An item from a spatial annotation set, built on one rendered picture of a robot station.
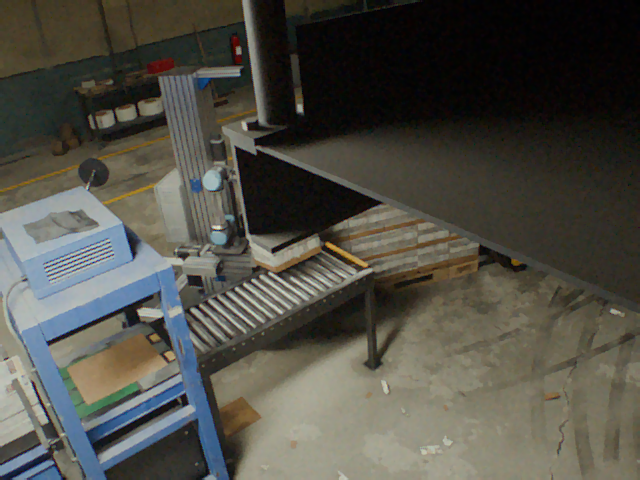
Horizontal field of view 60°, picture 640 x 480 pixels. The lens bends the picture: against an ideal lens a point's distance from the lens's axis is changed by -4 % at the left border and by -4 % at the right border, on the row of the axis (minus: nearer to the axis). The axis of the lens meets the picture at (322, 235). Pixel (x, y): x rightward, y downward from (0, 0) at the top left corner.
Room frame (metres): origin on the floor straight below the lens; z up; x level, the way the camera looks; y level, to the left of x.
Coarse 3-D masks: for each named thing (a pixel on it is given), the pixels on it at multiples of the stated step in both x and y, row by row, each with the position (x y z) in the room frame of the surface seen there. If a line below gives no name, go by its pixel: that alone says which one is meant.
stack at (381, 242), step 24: (360, 216) 3.91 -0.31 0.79; (384, 216) 3.96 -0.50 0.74; (408, 216) 4.01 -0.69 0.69; (360, 240) 3.90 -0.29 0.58; (384, 240) 3.95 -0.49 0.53; (408, 240) 4.01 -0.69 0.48; (432, 240) 4.06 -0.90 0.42; (384, 264) 3.96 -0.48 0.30; (408, 264) 4.01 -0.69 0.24; (432, 264) 4.06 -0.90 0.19; (312, 288) 4.01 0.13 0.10; (384, 288) 3.95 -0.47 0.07; (408, 288) 4.00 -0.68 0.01
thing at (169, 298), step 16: (160, 272) 2.14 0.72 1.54; (176, 288) 2.17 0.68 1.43; (160, 304) 2.19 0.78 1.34; (176, 304) 2.16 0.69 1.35; (176, 320) 2.15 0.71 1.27; (176, 336) 2.13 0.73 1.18; (176, 352) 2.17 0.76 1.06; (192, 352) 2.17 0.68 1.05; (192, 368) 2.15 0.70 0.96; (192, 384) 2.14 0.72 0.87; (192, 400) 2.14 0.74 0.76; (208, 416) 2.16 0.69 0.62; (208, 432) 2.15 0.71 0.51; (208, 448) 2.13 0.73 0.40; (208, 464) 2.18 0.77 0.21; (224, 464) 2.17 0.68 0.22
